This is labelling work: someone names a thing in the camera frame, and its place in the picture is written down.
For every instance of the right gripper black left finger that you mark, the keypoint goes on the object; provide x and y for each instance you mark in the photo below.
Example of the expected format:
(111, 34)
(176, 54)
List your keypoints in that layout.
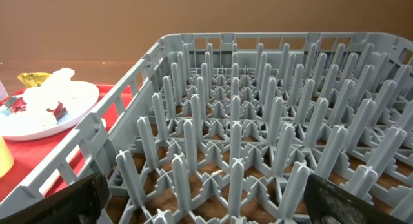
(80, 202)

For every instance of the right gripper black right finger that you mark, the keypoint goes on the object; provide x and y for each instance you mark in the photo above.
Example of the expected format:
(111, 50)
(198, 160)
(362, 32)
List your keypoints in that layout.
(327, 203)

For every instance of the white tissue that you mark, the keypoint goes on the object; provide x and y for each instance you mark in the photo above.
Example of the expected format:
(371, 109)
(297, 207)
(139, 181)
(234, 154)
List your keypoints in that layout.
(57, 88)

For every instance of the red snack wrapper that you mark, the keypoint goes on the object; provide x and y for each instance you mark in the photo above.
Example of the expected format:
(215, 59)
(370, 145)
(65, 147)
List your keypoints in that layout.
(18, 104)

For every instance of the yellow snack wrapper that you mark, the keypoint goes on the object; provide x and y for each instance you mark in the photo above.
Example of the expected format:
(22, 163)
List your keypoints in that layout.
(35, 79)

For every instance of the grey dishwasher rack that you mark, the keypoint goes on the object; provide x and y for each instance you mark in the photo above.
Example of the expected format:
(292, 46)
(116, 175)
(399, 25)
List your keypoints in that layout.
(228, 127)

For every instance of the white plastic spoon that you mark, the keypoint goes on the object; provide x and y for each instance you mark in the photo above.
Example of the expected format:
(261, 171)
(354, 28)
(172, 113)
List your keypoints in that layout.
(89, 135)

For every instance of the red plastic tray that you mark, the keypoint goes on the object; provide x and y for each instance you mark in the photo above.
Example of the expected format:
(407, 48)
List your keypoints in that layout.
(28, 154)

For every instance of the yellow plastic cup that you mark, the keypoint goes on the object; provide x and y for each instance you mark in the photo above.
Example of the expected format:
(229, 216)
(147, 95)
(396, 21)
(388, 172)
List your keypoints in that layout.
(6, 158)

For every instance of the light blue plate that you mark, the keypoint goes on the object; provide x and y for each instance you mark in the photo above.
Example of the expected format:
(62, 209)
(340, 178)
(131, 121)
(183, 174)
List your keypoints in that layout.
(36, 124)

